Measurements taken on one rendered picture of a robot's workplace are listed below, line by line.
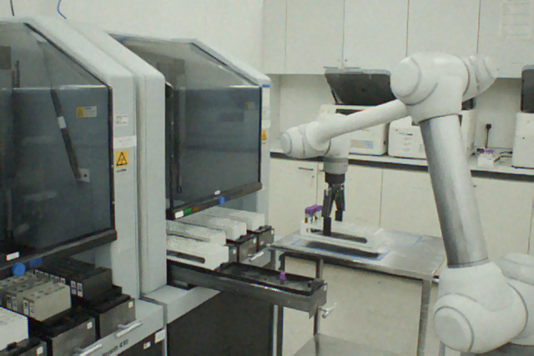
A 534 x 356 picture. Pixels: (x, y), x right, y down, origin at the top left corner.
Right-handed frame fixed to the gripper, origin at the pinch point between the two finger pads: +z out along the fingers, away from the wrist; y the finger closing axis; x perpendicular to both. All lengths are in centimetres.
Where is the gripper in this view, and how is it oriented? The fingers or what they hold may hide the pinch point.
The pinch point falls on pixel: (333, 226)
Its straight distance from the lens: 193.9
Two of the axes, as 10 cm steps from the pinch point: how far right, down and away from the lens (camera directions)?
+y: 5.2, -1.0, 8.5
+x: -8.6, -0.8, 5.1
